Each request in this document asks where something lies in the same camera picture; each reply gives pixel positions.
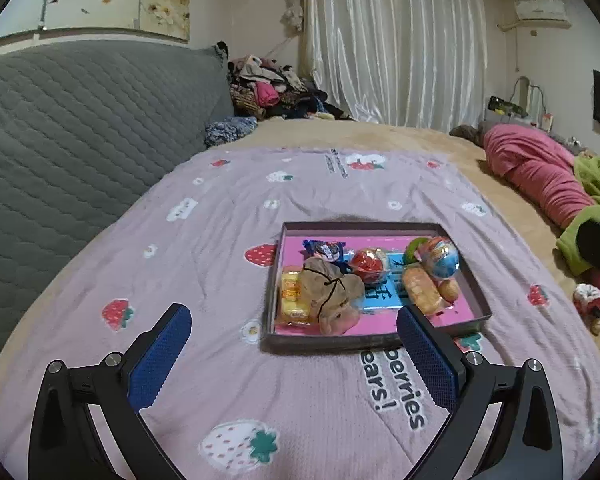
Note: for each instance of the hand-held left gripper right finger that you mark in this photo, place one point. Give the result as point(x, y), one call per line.
point(425, 355)

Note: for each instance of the pile of clothes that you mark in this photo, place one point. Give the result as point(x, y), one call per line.
point(270, 90)

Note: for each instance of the small red white doll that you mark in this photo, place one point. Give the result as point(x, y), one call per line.
point(587, 295)

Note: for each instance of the hanging plush toy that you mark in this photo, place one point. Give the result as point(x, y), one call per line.
point(293, 17)

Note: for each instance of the grey quilted headboard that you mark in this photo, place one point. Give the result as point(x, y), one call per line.
point(80, 135)

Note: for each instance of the green blanket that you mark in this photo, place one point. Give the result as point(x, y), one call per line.
point(569, 242)

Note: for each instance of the white curtain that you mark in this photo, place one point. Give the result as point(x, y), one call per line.
point(395, 35)

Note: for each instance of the grey cloth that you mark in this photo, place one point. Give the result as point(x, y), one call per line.
point(467, 133)

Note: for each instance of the yellow cake packet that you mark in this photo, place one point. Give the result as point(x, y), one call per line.
point(292, 292)

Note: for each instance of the white chair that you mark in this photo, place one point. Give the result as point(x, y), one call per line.
point(535, 100)

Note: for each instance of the pink box tray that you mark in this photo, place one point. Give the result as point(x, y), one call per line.
point(330, 343)

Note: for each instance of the pink and blue booklet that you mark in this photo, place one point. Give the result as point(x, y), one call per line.
point(380, 241)

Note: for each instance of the pink strawberry print blanket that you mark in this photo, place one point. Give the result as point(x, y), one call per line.
point(180, 260)

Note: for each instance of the clear biscuit packet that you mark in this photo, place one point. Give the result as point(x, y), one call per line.
point(420, 287)

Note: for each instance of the red and blue egg toy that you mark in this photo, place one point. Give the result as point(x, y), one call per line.
point(367, 262)
point(440, 260)

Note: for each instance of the beige mesh scrunchie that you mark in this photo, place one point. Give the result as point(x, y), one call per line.
point(330, 305)

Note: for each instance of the dark bag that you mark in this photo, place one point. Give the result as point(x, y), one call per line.
point(505, 106)

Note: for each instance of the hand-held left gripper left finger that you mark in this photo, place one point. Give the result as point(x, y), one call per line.
point(160, 355)

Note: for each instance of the white air conditioner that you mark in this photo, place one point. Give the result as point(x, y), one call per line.
point(542, 12)

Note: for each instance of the walnut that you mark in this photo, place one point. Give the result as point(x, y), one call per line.
point(450, 290)

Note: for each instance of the pink quilt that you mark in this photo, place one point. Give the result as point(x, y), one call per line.
point(530, 160)

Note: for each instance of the blue cookie packet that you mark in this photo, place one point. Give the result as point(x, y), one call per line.
point(325, 249)

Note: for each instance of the blue patterned cloth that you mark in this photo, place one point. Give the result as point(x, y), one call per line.
point(230, 131)

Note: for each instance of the green fuzzy scrunchie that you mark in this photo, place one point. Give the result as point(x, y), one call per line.
point(412, 249)

